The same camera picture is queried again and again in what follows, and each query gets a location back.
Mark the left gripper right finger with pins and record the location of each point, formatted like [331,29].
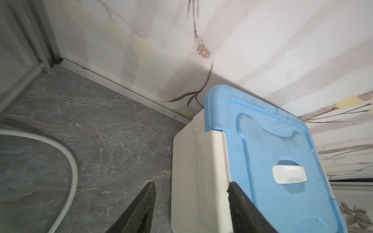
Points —
[246,218]

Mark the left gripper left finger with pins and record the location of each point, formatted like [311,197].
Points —
[138,216]

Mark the blue lid storage box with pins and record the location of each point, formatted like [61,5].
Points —
[268,152]

